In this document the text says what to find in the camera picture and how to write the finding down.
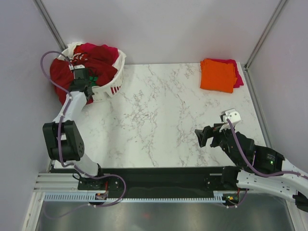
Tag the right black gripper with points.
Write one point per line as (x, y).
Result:
(208, 132)

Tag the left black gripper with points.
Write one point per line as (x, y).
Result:
(92, 94)

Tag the dark red t shirt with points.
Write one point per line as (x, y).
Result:
(62, 76)

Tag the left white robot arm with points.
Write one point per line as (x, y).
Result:
(62, 137)

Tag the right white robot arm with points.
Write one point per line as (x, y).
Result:
(256, 167)

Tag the pile of red shirts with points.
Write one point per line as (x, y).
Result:
(98, 59)

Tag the green t shirt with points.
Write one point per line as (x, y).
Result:
(93, 80)

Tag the white laundry basket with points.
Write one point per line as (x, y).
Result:
(100, 93)

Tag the white cloth in basket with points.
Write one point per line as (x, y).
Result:
(71, 47)

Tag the folded orange t shirt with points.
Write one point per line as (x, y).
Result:
(217, 76)

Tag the folded pink t shirt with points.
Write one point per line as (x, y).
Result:
(239, 81)

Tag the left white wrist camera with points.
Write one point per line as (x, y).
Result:
(76, 67)

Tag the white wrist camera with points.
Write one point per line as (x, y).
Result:
(76, 67)
(232, 115)

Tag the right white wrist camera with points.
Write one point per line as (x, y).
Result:
(232, 115)

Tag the left aluminium frame post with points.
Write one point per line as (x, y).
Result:
(50, 24)

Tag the aluminium frame post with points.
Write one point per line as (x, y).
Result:
(269, 26)
(50, 24)

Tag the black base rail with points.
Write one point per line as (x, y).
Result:
(163, 183)

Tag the white slotted cable duct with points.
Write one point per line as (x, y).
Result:
(96, 198)

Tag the right aluminium frame post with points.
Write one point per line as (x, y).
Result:
(269, 26)

